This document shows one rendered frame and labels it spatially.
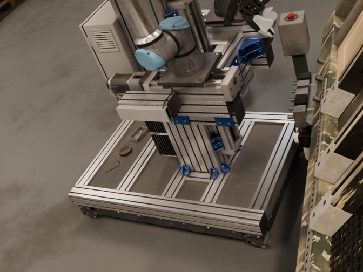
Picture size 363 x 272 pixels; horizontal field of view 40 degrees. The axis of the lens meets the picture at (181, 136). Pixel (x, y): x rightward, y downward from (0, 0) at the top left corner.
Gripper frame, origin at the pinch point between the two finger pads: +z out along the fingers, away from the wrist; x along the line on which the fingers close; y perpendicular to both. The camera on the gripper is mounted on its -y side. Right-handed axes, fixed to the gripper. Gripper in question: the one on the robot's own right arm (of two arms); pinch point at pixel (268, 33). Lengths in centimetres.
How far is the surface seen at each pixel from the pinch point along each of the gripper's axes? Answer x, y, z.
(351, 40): 47, -4, 36
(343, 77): 11.1, 4.2, 31.0
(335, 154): -22.4, 6.0, 36.6
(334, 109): 9.5, -5.7, 40.8
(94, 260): -22, -175, 57
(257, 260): -1, -91, 101
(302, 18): 77, -32, 27
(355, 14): 60, -2, 32
